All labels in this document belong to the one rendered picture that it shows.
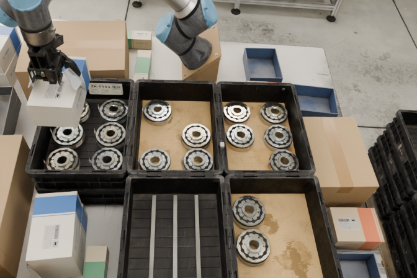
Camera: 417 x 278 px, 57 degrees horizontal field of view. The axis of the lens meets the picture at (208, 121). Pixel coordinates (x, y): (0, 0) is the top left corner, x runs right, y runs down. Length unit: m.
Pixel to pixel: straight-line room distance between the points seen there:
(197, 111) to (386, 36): 2.44
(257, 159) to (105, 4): 2.35
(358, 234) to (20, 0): 1.19
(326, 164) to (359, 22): 2.40
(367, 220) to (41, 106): 1.10
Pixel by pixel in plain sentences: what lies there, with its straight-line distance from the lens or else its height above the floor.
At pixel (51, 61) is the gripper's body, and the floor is 1.25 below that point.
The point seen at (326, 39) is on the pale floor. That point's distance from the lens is 3.34.
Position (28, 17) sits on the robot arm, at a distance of 0.96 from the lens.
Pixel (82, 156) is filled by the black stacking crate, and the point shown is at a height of 0.83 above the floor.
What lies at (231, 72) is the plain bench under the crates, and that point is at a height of 0.70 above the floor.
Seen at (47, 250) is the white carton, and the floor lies 0.88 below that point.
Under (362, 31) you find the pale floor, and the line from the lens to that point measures 3.57.
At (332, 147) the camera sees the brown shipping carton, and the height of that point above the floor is 0.86.
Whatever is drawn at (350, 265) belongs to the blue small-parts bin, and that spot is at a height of 0.70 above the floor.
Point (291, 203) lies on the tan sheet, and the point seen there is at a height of 0.83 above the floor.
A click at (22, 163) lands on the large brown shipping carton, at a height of 0.85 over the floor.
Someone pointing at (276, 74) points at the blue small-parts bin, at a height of 0.71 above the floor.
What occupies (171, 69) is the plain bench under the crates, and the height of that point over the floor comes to 0.70.
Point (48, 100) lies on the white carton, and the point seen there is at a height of 1.14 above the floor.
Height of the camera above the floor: 1.96
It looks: 52 degrees down
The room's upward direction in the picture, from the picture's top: 8 degrees clockwise
